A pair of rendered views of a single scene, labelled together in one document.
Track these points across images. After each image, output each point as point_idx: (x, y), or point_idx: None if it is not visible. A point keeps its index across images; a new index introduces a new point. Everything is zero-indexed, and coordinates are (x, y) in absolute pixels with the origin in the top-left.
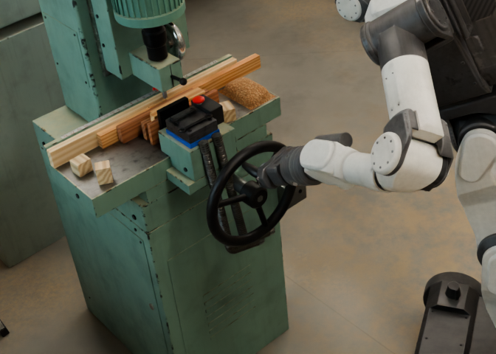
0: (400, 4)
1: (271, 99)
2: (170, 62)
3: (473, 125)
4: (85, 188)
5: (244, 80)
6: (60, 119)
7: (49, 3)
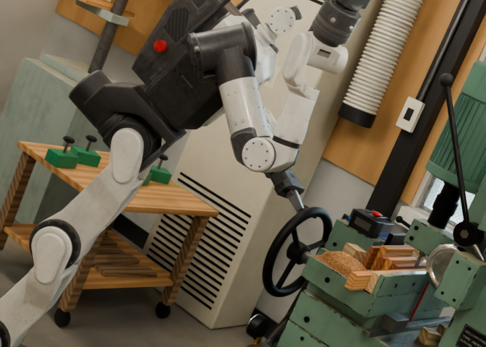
0: (260, 23)
1: (317, 255)
2: (420, 219)
3: None
4: (424, 260)
5: (352, 258)
6: None
7: None
